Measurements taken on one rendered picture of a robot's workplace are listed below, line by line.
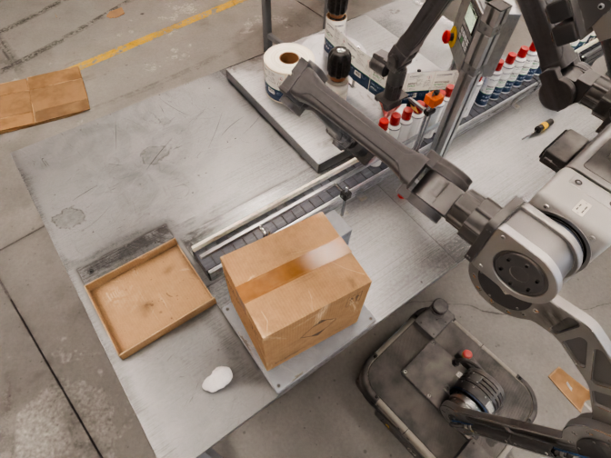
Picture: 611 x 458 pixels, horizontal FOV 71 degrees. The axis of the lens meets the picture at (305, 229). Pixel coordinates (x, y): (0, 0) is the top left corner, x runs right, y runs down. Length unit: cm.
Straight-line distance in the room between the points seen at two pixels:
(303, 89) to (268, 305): 49
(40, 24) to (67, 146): 259
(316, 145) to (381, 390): 102
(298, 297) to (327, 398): 113
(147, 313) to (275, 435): 94
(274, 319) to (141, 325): 50
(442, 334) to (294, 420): 76
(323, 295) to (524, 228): 48
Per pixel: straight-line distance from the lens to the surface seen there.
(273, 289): 103
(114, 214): 161
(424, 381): 193
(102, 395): 226
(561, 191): 81
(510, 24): 133
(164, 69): 359
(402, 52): 141
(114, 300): 144
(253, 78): 195
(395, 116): 150
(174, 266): 143
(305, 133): 170
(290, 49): 185
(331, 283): 105
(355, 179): 155
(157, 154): 175
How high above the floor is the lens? 205
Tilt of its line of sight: 56 degrees down
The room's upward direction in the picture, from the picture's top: 4 degrees clockwise
